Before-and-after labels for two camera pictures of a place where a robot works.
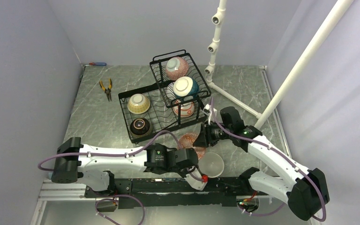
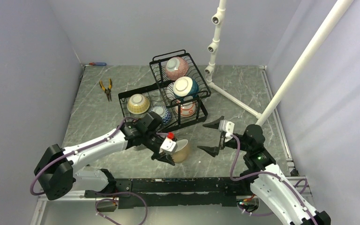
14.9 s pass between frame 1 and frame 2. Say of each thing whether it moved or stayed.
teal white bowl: stayed
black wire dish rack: stayed
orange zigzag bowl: stayed
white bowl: stayed
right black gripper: moved
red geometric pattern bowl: moved
